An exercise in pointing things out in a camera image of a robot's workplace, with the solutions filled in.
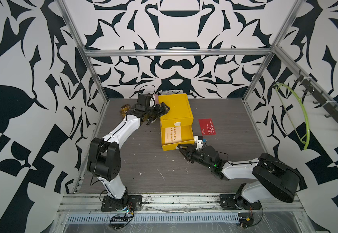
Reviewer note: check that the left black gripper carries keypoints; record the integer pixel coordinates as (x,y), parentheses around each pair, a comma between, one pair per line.
(159,113)

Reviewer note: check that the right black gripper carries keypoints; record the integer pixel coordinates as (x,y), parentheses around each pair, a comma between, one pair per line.
(189,152)

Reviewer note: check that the yellow plastic drawer cabinet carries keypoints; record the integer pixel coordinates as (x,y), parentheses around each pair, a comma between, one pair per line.
(180,113)

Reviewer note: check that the yellow drawer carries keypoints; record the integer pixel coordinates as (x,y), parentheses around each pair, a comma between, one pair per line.
(187,138)

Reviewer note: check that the beige postcard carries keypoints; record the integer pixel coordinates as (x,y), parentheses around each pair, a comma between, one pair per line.
(173,135)

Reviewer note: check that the red postcard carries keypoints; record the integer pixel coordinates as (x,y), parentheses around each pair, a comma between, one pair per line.
(207,127)

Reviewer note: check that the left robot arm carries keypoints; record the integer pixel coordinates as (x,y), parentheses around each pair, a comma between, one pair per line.
(104,160)

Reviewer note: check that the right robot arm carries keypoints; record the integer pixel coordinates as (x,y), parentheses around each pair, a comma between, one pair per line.
(271,177)

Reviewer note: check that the brown plaid cloth item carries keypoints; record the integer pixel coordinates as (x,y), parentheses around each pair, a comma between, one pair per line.
(125,109)

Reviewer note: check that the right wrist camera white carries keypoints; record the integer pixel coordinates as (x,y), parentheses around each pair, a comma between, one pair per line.
(200,142)

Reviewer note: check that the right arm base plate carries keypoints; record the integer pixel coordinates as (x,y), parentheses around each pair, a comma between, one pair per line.
(237,202)

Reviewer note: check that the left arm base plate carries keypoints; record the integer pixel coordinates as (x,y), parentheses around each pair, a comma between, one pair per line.
(131,202)

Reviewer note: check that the black wall hook rack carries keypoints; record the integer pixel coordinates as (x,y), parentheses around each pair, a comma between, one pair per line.
(321,97)

